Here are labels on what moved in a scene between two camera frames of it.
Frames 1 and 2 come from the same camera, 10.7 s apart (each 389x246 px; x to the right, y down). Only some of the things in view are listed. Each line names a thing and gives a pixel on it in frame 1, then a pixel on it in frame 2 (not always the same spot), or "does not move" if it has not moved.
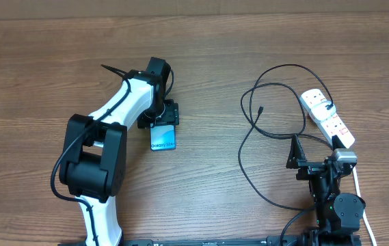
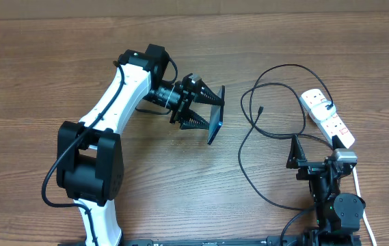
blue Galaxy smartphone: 163,137 -> 216,117
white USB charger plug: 320,112 does not move
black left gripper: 171,117 -> 186,97
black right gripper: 296,160 does not move
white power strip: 331,126 does not move
